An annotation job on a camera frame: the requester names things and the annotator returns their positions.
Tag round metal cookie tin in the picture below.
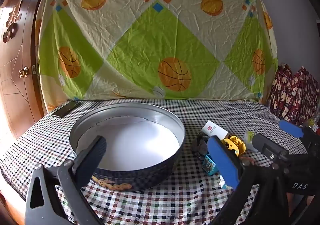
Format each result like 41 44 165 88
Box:
69 103 186 192

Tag teal toy brick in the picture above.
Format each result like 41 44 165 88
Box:
202 155 219 176

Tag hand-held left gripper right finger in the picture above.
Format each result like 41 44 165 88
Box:
207 136 316 225

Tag brass door knob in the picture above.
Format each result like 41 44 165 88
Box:
18 66 30 79

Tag brown wooden door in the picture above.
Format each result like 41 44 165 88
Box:
0 0 57 140

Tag checkered tablecloth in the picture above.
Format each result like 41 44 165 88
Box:
0 99 315 225

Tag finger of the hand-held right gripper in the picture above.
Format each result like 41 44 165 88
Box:
251 133 291 165
279 119 320 153

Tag red patterned pillows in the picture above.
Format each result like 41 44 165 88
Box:
266 63 320 125

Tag green basketball print bedsheet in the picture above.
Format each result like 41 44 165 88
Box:
35 0 279 113

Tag clear white green packet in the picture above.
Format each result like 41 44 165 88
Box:
244 130 258 152

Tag dark grey plush toy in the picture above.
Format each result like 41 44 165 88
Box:
192 133 209 160

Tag white cardboard box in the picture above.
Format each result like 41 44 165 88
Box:
202 120 228 140

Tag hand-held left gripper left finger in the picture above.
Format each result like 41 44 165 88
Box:
24 136 108 225

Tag black smartphone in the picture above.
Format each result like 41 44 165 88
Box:
51 100 82 118

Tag yellow toy block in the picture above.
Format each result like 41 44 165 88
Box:
222 136 247 158

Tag brown door ornament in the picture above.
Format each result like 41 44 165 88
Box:
3 0 22 43

